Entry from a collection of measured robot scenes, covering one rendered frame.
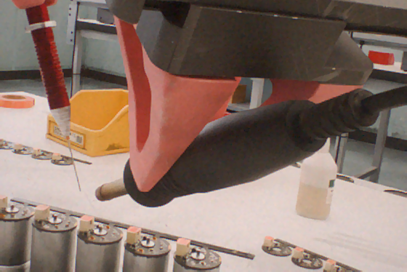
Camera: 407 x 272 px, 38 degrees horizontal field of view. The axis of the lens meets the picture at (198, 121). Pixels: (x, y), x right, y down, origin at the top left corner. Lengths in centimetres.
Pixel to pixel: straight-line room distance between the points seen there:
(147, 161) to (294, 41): 7
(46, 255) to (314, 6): 23
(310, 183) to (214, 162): 41
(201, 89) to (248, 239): 36
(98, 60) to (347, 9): 633
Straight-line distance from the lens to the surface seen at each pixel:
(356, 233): 57
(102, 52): 643
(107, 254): 32
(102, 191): 29
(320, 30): 16
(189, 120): 17
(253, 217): 56
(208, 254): 32
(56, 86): 31
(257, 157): 16
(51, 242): 33
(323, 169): 57
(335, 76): 17
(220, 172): 18
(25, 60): 608
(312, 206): 58
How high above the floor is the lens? 94
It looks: 11 degrees down
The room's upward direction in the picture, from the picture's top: 7 degrees clockwise
